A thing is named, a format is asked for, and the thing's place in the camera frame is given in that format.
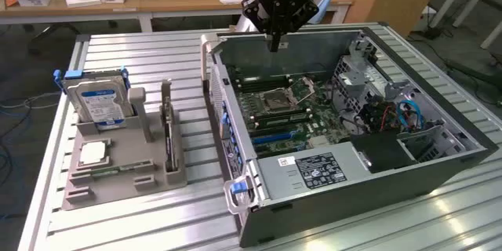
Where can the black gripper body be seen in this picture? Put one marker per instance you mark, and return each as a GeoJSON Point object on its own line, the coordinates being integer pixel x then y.
{"type": "Point", "coordinates": [286, 4]}

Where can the graphics card with metal bracket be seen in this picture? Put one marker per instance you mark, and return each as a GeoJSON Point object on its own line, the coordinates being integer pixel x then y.
{"type": "Point", "coordinates": [170, 133]}

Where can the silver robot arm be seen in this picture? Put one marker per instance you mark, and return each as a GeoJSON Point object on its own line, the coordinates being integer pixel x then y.
{"type": "Point", "coordinates": [244, 24]}

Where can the metal socket cover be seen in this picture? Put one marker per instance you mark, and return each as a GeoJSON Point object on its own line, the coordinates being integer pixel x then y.
{"type": "Point", "coordinates": [310, 85]}

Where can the perforated metal disk bay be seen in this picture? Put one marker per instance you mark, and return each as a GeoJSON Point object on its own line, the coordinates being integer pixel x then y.
{"type": "Point", "coordinates": [352, 85]}

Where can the white box with red button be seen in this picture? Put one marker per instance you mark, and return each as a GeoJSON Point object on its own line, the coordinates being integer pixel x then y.
{"type": "Point", "coordinates": [427, 20]}

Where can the CPU socket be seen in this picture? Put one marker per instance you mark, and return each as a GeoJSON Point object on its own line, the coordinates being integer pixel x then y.
{"type": "Point", "coordinates": [276, 101]}

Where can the green motherboard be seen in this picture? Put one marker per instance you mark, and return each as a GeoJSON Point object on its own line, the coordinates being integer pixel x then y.
{"type": "Point", "coordinates": [322, 107]}

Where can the black floor box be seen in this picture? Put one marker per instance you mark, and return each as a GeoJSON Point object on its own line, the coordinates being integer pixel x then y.
{"type": "Point", "coordinates": [433, 33]}

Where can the blue expansion slot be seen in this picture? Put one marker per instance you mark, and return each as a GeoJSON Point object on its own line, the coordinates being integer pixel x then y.
{"type": "Point", "coordinates": [270, 139]}

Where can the silver chipset heatsink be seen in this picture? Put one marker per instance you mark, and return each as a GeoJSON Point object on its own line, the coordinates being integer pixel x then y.
{"type": "Point", "coordinates": [322, 142]}

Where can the hard disk with blue rails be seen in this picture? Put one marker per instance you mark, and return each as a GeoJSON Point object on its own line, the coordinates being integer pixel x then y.
{"type": "Point", "coordinates": [97, 104]}

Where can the black plastic shroud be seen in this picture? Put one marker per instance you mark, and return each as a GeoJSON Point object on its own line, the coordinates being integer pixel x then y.
{"type": "Point", "coordinates": [381, 151]}

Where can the grey power supply unit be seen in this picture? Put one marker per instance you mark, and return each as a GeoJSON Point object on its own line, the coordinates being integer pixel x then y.
{"type": "Point", "coordinates": [274, 174]}

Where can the blue case latch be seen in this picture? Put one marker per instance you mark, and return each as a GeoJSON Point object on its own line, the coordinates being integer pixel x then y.
{"type": "Point", "coordinates": [238, 188]}

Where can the orange packet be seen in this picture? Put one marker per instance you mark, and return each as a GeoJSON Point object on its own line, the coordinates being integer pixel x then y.
{"type": "Point", "coordinates": [11, 1]}

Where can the silver CPU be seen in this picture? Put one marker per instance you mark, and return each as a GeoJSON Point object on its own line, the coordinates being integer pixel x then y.
{"type": "Point", "coordinates": [92, 152]}

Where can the green RAM stick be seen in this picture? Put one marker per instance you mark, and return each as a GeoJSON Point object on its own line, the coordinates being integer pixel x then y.
{"type": "Point", "coordinates": [111, 169]}

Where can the grey parts rack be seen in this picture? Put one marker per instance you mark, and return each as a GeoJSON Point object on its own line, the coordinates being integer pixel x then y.
{"type": "Point", "coordinates": [125, 180]}

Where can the open black PC case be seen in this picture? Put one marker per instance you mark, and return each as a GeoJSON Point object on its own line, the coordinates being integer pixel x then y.
{"type": "Point", "coordinates": [352, 210]}

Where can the white metal table frame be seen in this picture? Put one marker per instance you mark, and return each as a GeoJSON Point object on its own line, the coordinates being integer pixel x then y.
{"type": "Point", "coordinates": [435, 20]}

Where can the grey disk bay bracket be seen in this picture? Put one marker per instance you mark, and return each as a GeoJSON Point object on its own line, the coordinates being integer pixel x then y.
{"type": "Point", "coordinates": [453, 145]}

